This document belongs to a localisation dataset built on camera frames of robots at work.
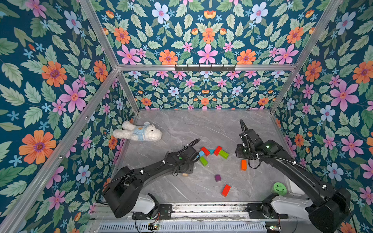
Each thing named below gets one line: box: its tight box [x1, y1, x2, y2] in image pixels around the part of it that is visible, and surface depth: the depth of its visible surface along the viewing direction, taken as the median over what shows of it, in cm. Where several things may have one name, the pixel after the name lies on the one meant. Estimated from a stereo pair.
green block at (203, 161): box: [199, 155, 209, 167], surface depth 92 cm
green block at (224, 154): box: [219, 149, 230, 160], surface depth 95 cm
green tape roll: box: [271, 182, 288, 197], surface depth 78 cm
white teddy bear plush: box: [113, 120, 163, 142], surface depth 97 cm
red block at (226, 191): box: [220, 183, 232, 198], surface depth 81 cm
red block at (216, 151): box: [213, 145, 223, 157], surface depth 96 cm
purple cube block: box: [214, 174, 222, 183], surface depth 86 cm
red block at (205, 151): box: [200, 146, 211, 157], surface depth 96 cm
